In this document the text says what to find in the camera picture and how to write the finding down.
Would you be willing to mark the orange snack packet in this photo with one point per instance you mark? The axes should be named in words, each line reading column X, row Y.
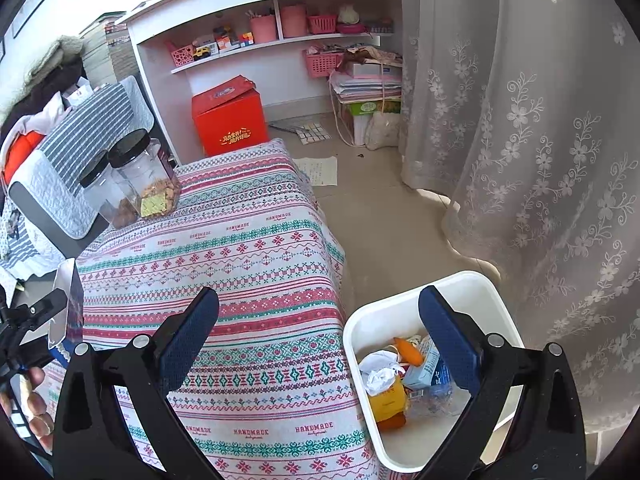
column 387, row 402

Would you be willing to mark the white cloth bag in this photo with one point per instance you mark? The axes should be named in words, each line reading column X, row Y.
column 382, row 131

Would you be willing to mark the green cardboard box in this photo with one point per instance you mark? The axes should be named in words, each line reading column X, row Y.
column 372, row 107

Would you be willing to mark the black-lid jar of biscuits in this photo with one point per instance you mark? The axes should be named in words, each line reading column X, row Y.
column 150, row 180

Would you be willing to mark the white plastic bin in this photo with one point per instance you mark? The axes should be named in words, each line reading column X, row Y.
column 365, row 325

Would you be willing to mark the yellow toy car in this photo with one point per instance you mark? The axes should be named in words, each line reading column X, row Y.
column 204, row 52

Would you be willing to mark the red cardboard box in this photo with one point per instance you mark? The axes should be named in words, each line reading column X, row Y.
column 230, row 120

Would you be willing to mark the small pink basket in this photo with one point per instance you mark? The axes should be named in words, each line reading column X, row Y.
column 322, row 24

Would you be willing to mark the sheet of paper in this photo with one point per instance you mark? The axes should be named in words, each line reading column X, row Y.
column 320, row 171

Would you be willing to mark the large pink basket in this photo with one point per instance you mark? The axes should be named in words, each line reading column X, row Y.
column 320, row 64

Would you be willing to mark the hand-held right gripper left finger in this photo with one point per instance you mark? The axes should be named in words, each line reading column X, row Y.
column 187, row 342

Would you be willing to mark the patterned striped tablecloth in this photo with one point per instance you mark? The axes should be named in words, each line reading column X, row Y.
column 250, row 260

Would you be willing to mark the small orange plastic piece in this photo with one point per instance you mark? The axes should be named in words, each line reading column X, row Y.
column 407, row 351

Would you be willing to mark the person's left hand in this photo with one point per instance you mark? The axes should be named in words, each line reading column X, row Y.
column 37, row 405

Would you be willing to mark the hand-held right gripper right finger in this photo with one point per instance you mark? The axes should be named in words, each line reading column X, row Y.
column 450, row 340

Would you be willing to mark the framed wall picture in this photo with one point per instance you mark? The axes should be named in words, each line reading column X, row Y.
column 31, row 2

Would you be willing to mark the pink lattice basket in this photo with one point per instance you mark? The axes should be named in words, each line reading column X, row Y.
column 181, row 55

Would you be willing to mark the white tissue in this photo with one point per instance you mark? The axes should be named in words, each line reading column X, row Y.
column 377, row 375

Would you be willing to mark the clear plastic bottle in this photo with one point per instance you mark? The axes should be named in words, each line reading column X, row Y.
column 435, row 402

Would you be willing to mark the white fuzzy blanket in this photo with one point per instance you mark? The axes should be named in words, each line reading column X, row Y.
column 45, row 62

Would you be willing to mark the stack of papers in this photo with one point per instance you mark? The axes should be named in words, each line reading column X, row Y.
column 367, row 85

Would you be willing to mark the white plush toy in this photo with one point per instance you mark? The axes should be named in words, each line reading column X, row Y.
column 349, row 14

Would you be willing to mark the blue and white carton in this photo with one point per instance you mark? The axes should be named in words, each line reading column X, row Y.
column 422, row 372

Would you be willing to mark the sheet of small tiles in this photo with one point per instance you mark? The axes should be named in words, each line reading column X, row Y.
column 312, row 132

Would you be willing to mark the orange pillow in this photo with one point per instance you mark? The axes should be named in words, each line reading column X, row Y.
column 20, row 152

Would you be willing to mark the stack of grey books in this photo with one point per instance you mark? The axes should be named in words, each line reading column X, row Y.
column 105, row 50

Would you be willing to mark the black-lid jar of walnuts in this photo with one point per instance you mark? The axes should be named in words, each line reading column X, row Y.
column 107, row 200

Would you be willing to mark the white lace curtain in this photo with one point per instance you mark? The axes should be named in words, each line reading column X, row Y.
column 525, row 110

